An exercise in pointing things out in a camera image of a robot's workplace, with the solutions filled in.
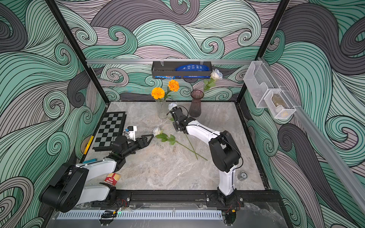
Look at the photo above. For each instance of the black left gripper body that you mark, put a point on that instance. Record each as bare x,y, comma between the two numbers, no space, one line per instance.
131,147

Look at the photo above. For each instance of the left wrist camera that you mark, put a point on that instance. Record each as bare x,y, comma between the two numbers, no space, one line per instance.
131,132

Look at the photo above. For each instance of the black wall shelf basket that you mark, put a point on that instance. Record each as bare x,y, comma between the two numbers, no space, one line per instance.
167,70

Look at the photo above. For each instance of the black frame post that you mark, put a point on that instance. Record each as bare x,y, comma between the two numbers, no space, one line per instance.
67,31
261,19

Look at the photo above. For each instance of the black frame post right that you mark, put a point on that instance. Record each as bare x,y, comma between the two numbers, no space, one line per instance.
261,19

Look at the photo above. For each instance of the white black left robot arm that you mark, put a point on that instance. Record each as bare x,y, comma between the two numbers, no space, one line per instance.
67,188

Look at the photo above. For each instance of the clear mesh wall bin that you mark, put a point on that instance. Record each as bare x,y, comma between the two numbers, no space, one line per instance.
259,81

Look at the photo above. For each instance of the black white chessboard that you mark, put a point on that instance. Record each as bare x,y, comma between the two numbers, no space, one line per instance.
111,127

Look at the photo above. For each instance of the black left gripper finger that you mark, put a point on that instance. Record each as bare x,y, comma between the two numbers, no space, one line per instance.
147,138
143,144

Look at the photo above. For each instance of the white perforated front rail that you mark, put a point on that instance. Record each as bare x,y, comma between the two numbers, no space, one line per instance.
144,214

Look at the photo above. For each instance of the yellow marker pen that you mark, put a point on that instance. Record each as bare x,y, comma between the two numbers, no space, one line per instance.
88,144

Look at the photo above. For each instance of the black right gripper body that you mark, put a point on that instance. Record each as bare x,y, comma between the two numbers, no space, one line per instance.
178,125

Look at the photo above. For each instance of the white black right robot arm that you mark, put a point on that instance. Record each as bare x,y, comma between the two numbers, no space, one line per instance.
223,148

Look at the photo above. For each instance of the small round metal cap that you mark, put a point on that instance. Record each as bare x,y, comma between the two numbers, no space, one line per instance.
242,176

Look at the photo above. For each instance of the orange marigold flower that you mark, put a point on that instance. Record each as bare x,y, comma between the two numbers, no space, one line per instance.
158,94
173,86

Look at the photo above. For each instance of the black frame post left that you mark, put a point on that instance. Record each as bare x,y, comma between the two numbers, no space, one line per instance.
67,31

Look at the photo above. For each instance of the purple glass vase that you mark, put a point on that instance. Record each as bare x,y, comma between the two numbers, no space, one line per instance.
195,107

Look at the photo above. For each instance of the clear glass vase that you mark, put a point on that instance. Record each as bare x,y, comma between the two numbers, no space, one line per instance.
162,108

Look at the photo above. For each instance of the small clear wall bin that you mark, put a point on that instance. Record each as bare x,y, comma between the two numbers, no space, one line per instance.
279,106

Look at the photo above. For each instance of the teal marker pen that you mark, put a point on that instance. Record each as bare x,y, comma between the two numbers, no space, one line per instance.
89,161

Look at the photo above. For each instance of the blue package in basket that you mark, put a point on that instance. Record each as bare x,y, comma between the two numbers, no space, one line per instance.
193,67

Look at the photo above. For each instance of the aluminium wall rail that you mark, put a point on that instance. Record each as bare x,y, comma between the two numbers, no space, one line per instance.
171,61

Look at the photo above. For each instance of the red yellow small box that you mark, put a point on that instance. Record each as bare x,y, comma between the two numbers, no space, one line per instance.
112,178

